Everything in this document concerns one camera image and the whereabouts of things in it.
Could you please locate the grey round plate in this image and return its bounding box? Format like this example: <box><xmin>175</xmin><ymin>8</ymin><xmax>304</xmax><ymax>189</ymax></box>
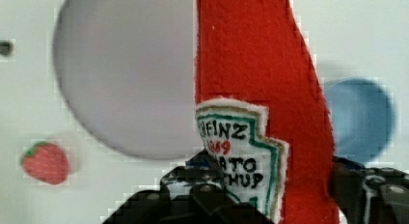
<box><xmin>53</xmin><ymin>0</ymin><xmax>202</xmax><ymax>159</ymax></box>

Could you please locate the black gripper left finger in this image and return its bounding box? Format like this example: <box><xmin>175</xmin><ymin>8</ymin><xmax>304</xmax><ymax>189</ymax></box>
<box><xmin>102</xmin><ymin>151</ymin><xmax>274</xmax><ymax>224</ymax></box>

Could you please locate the red plush strawberry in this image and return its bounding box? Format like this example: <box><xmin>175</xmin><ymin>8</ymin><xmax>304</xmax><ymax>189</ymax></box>
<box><xmin>20</xmin><ymin>141</ymin><xmax>69</xmax><ymax>185</ymax></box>

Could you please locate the blue bowl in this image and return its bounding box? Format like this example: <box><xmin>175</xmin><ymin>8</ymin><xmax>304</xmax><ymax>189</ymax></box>
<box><xmin>324</xmin><ymin>77</ymin><xmax>395</xmax><ymax>164</ymax></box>

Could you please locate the red plush ketchup bottle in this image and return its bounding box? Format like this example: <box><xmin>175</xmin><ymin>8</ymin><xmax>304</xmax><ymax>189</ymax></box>
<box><xmin>195</xmin><ymin>0</ymin><xmax>340</xmax><ymax>224</ymax></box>

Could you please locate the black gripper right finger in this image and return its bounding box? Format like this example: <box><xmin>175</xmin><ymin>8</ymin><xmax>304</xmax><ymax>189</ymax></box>
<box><xmin>331</xmin><ymin>156</ymin><xmax>409</xmax><ymax>224</ymax></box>

